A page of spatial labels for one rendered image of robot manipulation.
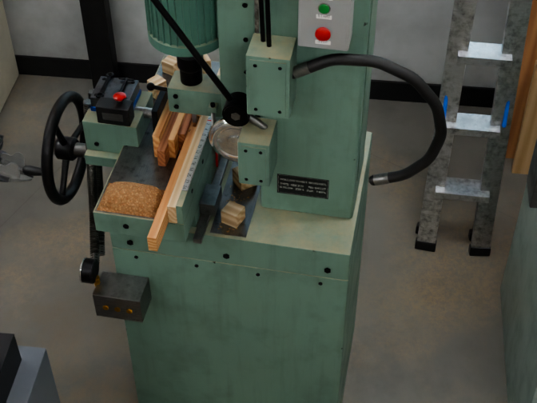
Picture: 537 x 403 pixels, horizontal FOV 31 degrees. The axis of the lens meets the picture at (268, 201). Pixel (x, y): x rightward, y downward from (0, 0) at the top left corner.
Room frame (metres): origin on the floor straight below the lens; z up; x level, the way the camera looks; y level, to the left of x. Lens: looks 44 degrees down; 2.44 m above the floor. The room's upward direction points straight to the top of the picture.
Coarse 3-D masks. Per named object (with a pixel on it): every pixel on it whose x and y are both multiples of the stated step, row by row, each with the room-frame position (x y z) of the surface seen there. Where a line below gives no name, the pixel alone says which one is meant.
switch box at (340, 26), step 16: (304, 0) 1.57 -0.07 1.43; (320, 0) 1.56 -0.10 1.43; (336, 0) 1.56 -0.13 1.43; (352, 0) 1.58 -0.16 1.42; (304, 16) 1.57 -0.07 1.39; (336, 16) 1.56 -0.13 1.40; (352, 16) 1.60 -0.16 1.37; (304, 32) 1.57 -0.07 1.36; (336, 32) 1.56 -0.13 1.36; (336, 48) 1.56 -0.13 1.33
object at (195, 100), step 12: (180, 84) 1.78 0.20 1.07; (204, 84) 1.78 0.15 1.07; (168, 96) 1.77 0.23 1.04; (180, 96) 1.76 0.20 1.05; (192, 96) 1.76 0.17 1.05; (204, 96) 1.75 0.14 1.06; (216, 96) 1.75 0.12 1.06; (180, 108) 1.76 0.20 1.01; (192, 108) 1.76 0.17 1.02; (204, 108) 1.75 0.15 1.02
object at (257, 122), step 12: (156, 0) 1.65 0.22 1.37; (168, 12) 1.66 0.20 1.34; (180, 36) 1.64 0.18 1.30; (192, 48) 1.64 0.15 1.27; (204, 60) 1.64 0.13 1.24; (216, 84) 1.63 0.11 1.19; (228, 96) 1.63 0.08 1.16; (240, 96) 1.64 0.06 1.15; (228, 108) 1.61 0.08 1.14; (240, 108) 1.60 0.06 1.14; (228, 120) 1.61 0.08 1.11; (240, 120) 1.60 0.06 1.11; (252, 120) 1.62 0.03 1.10
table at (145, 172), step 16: (160, 64) 2.09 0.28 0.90; (144, 144) 1.77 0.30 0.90; (96, 160) 1.76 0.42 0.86; (112, 160) 1.75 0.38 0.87; (128, 160) 1.71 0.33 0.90; (144, 160) 1.71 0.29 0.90; (176, 160) 1.71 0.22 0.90; (208, 160) 1.72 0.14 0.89; (112, 176) 1.66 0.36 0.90; (128, 176) 1.66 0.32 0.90; (144, 176) 1.66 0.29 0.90; (160, 176) 1.66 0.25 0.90; (208, 176) 1.71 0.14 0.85; (96, 208) 1.55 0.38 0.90; (192, 208) 1.57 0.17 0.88; (96, 224) 1.54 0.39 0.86; (112, 224) 1.53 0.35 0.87; (128, 224) 1.52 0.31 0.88; (144, 224) 1.52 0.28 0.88; (176, 224) 1.50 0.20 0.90; (176, 240) 1.50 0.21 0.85
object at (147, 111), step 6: (162, 96) 1.83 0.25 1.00; (156, 102) 1.81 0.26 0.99; (162, 102) 1.82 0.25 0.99; (138, 108) 1.83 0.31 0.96; (144, 108) 1.83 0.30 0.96; (150, 108) 1.83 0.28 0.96; (156, 108) 1.79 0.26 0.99; (162, 108) 1.82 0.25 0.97; (144, 114) 1.82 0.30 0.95; (150, 114) 1.81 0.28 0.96; (156, 114) 1.77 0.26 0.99; (156, 120) 1.77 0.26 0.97
